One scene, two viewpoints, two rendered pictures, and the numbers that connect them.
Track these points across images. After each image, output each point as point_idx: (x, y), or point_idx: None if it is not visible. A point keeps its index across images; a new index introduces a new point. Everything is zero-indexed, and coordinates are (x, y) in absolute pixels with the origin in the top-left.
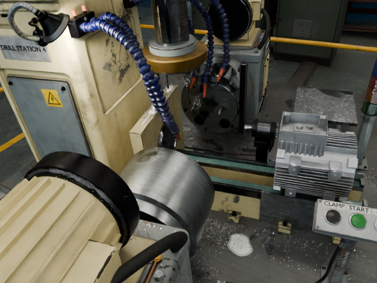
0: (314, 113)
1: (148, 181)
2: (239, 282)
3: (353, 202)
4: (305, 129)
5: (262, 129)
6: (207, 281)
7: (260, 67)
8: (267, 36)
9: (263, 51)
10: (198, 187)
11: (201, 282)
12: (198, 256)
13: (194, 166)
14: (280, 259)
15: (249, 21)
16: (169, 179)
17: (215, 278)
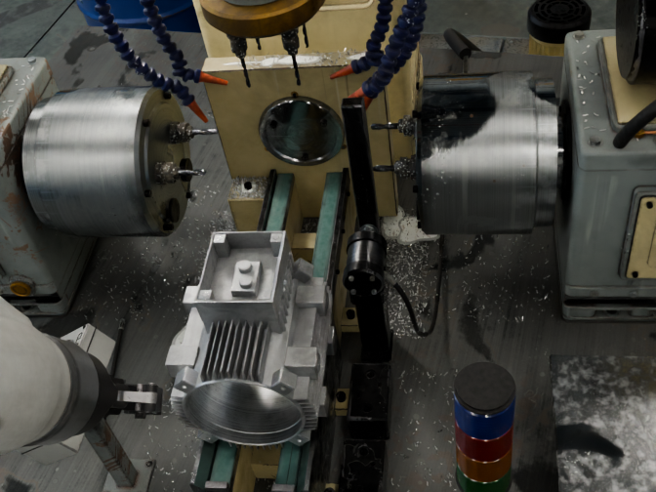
0: (585, 404)
1: (68, 108)
2: (124, 348)
3: (225, 470)
4: (237, 277)
5: (348, 255)
6: (126, 309)
7: (629, 195)
8: (633, 129)
9: (653, 164)
10: (98, 174)
11: (124, 303)
12: (169, 289)
13: (123, 150)
14: (168, 400)
15: (640, 58)
16: (77, 128)
17: (132, 318)
